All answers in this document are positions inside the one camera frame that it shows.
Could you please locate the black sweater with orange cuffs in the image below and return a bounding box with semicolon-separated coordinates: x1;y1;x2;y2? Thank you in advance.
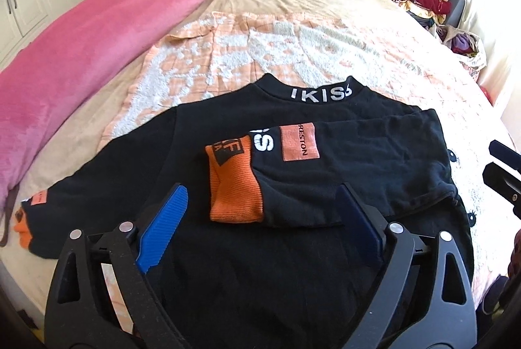
14;74;475;349

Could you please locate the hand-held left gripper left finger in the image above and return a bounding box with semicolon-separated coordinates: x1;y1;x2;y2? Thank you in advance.
45;182;190;349

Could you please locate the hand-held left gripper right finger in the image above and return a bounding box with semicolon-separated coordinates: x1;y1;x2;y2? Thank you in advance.
339;182;478;349

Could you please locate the white bag of clothes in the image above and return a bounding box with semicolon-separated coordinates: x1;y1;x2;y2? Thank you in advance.
441;25;487;69

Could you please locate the orange and white towel blanket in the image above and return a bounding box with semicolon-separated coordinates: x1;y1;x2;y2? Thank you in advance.
100;11;503;293

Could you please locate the pink fleece blanket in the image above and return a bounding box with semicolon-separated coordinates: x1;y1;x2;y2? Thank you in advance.
0;0;234;211

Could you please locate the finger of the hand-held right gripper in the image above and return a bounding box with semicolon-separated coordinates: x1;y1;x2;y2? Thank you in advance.
482;139;521;220

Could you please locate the white cloth with black dots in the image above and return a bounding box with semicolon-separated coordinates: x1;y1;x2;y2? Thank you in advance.
445;145;495;236

